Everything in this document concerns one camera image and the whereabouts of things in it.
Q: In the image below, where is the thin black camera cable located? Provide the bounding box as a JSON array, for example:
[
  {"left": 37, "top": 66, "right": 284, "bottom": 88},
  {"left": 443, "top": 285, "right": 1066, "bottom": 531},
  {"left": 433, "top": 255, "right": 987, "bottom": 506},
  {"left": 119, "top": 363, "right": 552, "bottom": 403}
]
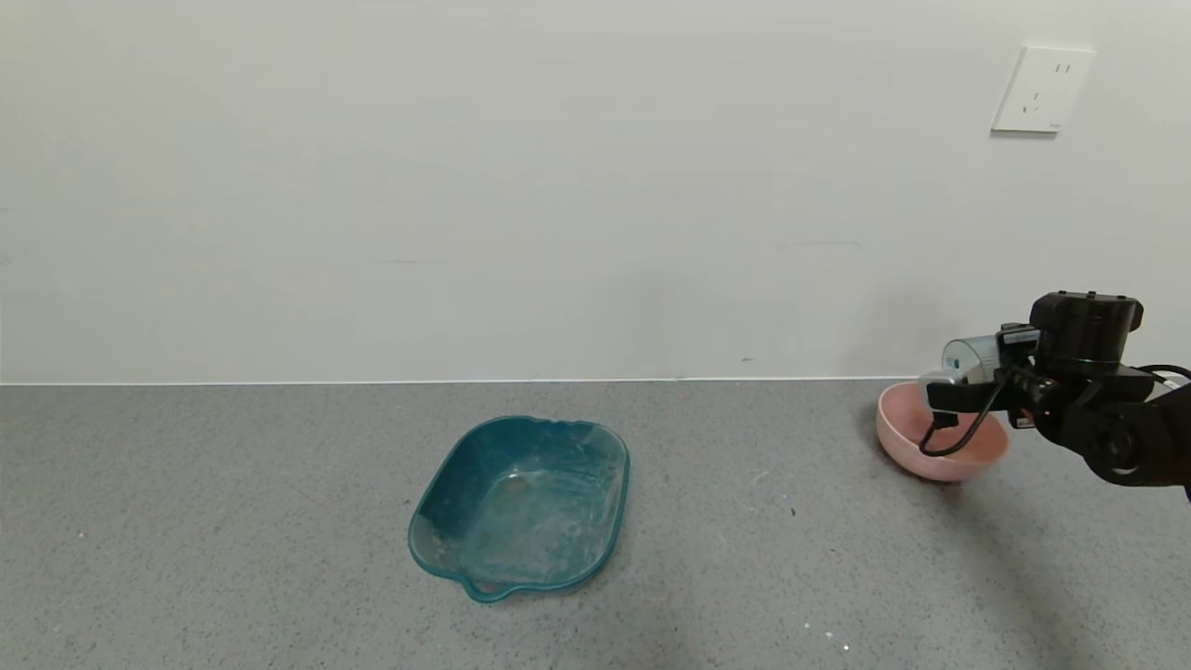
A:
[{"left": 918, "top": 365, "right": 1191, "bottom": 459}]

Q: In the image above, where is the teal plastic tray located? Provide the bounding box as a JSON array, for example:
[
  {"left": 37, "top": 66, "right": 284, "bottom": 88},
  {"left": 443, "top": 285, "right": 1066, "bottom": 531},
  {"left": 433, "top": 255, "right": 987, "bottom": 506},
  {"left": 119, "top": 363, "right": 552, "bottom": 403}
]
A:
[{"left": 407, "top": 415, "right": 632, "bottom": 603}]

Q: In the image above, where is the white wall socket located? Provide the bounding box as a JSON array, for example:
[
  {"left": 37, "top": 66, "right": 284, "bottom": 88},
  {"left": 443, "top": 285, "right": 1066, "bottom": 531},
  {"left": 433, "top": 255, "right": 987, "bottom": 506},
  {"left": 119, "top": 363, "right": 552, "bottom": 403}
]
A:
[{"left": 990, "top": 46, "right": 1096, "bottom": 136}]

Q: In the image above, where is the pink bowl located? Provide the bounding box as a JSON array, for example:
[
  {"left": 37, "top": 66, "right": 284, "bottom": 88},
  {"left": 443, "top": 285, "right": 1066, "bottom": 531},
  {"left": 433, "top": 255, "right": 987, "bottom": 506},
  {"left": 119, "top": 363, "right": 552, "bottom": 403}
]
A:
[{"left": 875, "top": 382, "right": 1010, "bottom": 483}]

